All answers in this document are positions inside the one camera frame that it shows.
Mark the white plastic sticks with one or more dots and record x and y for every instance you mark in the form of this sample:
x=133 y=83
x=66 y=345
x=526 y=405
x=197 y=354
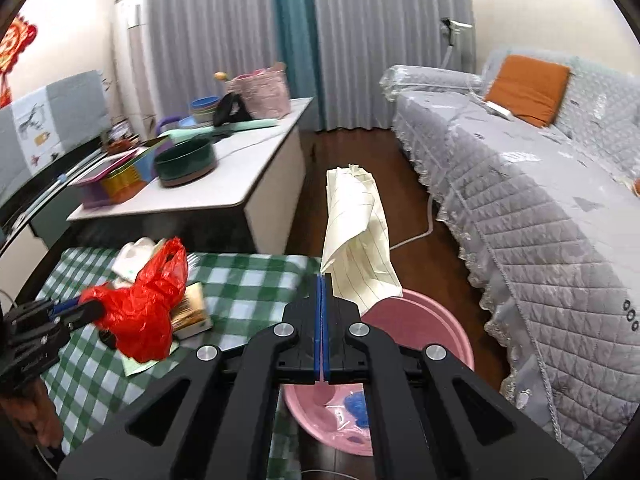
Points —
x=193 y=260

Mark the white standing air conditioner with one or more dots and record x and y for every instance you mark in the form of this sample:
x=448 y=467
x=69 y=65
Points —
x=135 y=60

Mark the white foam tray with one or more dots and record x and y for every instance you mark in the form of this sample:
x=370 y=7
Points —
x=132 y=255

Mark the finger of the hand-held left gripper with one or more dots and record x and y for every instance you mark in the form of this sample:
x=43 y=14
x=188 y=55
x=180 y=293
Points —
x=75 y=310
x=109 y=341

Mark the cream striped paper bag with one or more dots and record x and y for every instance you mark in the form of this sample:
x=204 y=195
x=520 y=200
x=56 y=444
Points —
x=355 y=240

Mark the mint green cloth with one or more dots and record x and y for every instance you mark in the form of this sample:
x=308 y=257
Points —
x=250 y=124

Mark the pink woven basket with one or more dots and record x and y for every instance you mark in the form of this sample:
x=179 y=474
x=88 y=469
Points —
x=262 y=92

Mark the yellow snack box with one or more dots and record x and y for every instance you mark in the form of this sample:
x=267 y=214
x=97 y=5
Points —
x=192 y=310

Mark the colourful striped tin box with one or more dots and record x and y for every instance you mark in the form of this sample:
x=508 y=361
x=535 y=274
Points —
x=120 y=185

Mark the red plastic bag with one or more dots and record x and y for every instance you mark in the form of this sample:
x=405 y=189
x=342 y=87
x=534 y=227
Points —
x=145 y=310

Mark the small brown ornament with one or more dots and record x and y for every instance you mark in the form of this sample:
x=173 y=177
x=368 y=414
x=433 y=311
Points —
x=119 y=147

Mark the grey curtain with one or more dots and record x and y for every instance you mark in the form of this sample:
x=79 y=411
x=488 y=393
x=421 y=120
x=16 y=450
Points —
x=390 y=35
x=210 y=40

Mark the pink plastic basin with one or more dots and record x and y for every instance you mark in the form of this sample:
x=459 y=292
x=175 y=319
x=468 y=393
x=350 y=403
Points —
x=425 y=320

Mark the white floor lamp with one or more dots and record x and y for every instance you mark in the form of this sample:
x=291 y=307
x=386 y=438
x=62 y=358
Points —
x=452 y=30

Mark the teal curtain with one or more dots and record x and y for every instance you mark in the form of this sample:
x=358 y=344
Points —
x=297 y=35

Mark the grey television dust cover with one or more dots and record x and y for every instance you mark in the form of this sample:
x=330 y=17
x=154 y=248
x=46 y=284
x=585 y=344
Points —
x=55 y=115

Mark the green checkered cloth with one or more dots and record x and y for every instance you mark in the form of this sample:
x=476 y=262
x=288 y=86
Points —
x=240 y=280

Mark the white coffee table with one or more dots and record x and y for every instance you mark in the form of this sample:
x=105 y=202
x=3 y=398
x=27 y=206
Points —
x=235 y=180

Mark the stack of pastel bowls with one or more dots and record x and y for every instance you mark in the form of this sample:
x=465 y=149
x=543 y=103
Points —
x=205 y=107

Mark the black television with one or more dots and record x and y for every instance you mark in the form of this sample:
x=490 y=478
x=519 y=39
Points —
x=50 y=180

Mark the blue plate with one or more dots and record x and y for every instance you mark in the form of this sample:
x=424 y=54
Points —
x=189 y=122

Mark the grey quilted sofa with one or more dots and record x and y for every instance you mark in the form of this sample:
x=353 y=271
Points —
x=540 y=200

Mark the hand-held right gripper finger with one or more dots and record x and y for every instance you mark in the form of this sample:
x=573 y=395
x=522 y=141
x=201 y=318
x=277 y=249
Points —
x=327 y=320
x=321 y=320

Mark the black remote control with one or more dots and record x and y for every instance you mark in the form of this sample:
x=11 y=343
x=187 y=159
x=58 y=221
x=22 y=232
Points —
x=222 y=132

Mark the blue crumpled wrapper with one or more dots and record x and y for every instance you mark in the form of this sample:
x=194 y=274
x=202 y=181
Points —
x=356 y=407

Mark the dark green bowl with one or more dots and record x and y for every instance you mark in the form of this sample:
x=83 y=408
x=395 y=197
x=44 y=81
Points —
x=185 y=160

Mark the white power strip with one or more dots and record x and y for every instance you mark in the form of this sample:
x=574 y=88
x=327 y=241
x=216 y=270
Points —
x=498 y=109

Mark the red knot wall ornament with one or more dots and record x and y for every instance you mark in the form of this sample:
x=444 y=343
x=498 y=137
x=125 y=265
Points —
x=15 y=45

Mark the yellow flower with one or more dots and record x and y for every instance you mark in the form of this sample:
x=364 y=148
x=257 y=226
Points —
x=220 y=76

